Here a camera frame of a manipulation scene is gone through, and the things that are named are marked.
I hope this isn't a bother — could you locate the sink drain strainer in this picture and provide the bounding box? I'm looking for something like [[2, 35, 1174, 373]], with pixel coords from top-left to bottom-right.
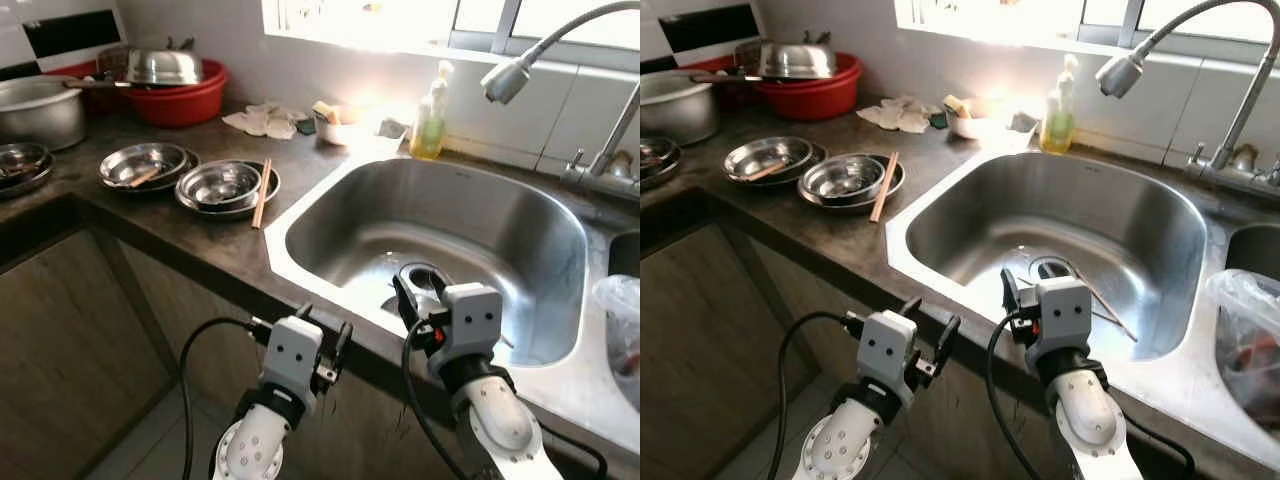
[[398, 262, 448, 301], [1030, 257, 1076, 286]]

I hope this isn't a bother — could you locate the grey wood cabinet door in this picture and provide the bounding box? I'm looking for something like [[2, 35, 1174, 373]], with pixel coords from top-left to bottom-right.
[[90, 232, 471, 480], [0, 230, 171, 480], [640, 225, 801, 480], [720, 228, 1061, 480]]

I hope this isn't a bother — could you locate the steel plate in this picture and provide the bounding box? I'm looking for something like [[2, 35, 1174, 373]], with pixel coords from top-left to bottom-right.
[[0, 160, 55, 200], [640, 150, 684, 191], [98, 148, 201, 194], [175, 160, 282, 222], [722, 142, 827, 188], [797, 155, 906, 215]]

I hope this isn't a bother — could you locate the yellow dish soap bottle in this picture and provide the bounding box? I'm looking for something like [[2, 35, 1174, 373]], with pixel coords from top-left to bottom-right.
[[410, 60, 456, 161], [1040, 55, 1081, 154]]

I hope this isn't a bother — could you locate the small white bowl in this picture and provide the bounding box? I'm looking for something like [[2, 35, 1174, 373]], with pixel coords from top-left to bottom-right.
[[318, 105, 379, 149], [948, 98, 1011, 141]]

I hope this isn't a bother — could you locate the clear plastic bag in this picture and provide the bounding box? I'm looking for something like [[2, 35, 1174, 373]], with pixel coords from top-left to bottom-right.
[[593, 275, 641, 411], [1205, 268, 1280, 433]]

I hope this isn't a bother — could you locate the white cloth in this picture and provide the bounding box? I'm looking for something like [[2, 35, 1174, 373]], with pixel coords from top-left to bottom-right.
[[222, 102, 311, 141], [858, 95, 946, 134]]

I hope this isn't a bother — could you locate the chrome spray head faucet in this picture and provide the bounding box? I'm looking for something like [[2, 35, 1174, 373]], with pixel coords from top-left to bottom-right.
[[480, 0, 641, 196], [1095, 0, 1280, 196]]

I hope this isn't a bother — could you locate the red plastic basin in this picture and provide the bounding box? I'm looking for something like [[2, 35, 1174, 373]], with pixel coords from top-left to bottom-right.
[[125, 58, 229, 129], [755, 52, 863, 123], [690, 55, 761, 81], [45, 58, 131, 86]]

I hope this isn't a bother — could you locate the steel dome lid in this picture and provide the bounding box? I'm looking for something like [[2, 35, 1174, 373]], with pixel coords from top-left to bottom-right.
[[758, 32, 839, 81], [125, 38, 206, 88]]

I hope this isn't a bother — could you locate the aluminium pot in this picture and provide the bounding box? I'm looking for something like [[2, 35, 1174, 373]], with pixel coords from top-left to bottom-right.
[[0, 75, 89, 153], [640, 70, 721, 148]]

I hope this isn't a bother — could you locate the bright window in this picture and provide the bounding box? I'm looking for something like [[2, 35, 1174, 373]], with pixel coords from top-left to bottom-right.
[[895, 0, 1280, 56], [262, 0, 641, 56]]

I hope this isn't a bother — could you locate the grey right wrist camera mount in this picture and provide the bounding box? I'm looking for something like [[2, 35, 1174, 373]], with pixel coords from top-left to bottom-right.
[[428, 283, 504, 376], [1027, 277, 1093, 366]]

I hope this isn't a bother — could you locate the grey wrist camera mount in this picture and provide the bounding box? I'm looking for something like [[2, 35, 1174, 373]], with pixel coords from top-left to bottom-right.
[[428, 283, 504, 376], [262, 316, 325, 401], [1027, 277, 1093, 366], [858, 310, 919, 393]]

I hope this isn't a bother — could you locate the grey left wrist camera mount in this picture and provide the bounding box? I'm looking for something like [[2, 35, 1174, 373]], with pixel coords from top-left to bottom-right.
[[262, 316, 325, 401], [858, 310, 919, 393]]

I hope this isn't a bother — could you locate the wire mesh strainer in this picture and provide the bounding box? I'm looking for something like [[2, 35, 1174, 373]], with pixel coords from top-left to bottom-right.
[[732, 38, 769, 76], [92, 42, 133, 83]]

